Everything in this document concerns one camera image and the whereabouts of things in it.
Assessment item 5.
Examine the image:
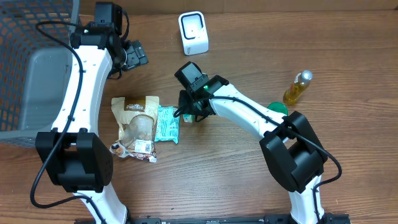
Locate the teal Kleenex tissue pack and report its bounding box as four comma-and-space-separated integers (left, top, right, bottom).
182, 114, 195, 123

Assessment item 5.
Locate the teal snack bar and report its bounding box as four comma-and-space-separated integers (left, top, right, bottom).
154, 106, 180, 144

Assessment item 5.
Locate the brown snack packet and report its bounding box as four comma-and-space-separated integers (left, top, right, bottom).
109, 96, 159, 163

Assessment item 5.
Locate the green lidded jar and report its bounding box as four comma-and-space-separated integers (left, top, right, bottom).
267, 102, 289, 116

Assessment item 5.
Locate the yellow liquid bottle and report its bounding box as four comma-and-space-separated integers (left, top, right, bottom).
283, 70, 313, 105

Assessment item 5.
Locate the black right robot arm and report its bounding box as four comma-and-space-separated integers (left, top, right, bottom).
174, 62, 328, 223

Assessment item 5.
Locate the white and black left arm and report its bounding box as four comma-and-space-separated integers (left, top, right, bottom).
35, 2, 148, 223

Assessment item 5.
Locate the white barcode scanner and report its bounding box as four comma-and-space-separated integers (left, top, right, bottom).
178, 11, 209, 56

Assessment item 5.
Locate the dark grey mesh basket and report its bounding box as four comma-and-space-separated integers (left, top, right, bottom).
1, 0, 80, 147

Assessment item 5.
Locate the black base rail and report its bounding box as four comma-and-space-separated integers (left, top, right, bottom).
74, 213, 351, 224

